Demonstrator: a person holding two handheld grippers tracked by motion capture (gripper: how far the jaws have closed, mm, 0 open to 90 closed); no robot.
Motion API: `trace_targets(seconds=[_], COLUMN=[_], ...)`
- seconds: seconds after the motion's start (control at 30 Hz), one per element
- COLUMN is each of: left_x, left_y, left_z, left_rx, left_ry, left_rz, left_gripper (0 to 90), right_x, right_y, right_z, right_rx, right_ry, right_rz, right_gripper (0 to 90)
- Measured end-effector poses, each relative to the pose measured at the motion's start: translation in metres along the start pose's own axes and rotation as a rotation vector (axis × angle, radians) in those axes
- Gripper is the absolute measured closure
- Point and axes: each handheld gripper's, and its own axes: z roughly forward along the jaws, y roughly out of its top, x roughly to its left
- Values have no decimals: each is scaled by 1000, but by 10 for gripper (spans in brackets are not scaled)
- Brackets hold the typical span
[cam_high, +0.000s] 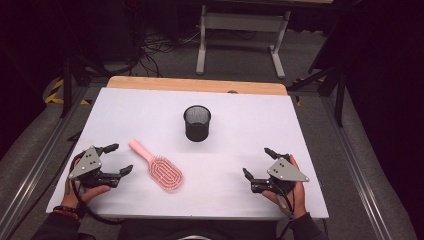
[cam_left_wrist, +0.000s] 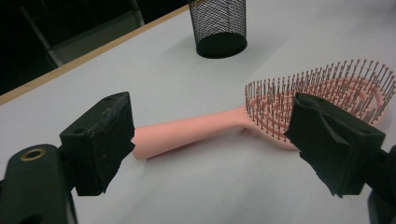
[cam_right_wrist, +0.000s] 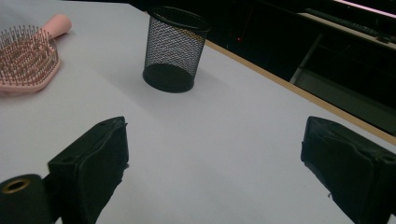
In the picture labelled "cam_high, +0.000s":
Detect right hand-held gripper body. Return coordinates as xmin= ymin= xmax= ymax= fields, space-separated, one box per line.
xmin=250 ymin=153 xmax=310 ymax=197

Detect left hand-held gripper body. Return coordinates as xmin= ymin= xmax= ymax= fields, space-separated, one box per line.
xmin=68 ymin=145 xmax=122 ymax=189

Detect pink hairbrush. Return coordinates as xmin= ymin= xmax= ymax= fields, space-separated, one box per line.
xmin=128 ymin=139 xmax=185 ymax=192

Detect black mesh pen holder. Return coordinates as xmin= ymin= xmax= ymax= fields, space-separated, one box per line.
xmin=183 ymin=105 xmax=212 ymax=143

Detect person's right hand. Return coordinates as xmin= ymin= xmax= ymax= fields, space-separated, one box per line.
xmin=261 ymin=154 xmax=308 ymax=220

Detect person's left hand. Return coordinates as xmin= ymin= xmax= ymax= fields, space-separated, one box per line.
xmin=60 ymin=158 xmax=112 ymax=209

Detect white table cover board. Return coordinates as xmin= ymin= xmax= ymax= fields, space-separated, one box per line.
xmin=45 ymin=87 xmax=330 ymax=221

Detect dark beaded wristband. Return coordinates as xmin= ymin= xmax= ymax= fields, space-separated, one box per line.
xmin=53 ymin=205 xmax=86 ymax=221

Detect yellow black hazard tape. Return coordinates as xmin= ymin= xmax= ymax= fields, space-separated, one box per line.
xmin=44 ymin=78 xmax=92 ymax=106
xmin=291 ymin=77 xmax=326 ymax=108

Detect person's dark clothed torso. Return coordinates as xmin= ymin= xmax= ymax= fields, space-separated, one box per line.
xmin=116 ymin=218 xmax=278 ymax=240

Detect black tripod stand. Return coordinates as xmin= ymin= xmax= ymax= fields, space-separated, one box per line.
xmin=59 ymin=56 xmax=111 ymax=118

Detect black angled metal stand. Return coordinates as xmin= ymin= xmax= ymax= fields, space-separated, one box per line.
xmin=287 ymin=49 xmax=346 ymax=128

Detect grey wrist strap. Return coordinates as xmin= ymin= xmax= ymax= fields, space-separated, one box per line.
xmin=275 ymin=194 xmax=296 ymax=219

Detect aluminium floor rail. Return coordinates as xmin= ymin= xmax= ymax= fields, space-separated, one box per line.
xmin=0 ymin=86 xmax=89 ymax=234
xmin=321 ymin=96 xmax=396 ymax=240

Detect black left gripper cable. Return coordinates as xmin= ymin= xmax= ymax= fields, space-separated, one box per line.
xmin=68 ymin=149 xmax=126 ymax=225

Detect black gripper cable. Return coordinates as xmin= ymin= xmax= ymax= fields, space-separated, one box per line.
xmin=68 ymin=149 xmax=126 ymax=225
xmin=275 ymin=189 xmax=297 ymax=240

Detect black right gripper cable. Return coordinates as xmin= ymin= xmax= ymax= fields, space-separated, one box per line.
xmin=275 ymin=189 xmax=297 ymax=240

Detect black floor cables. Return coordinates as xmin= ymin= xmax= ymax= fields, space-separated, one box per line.
xmin=133 ymin=29 xmax=201 ymax=78

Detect grey metal stand frame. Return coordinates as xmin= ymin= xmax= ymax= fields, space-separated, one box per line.
xmin=195 ymin=3 xmax=292 ymax=80

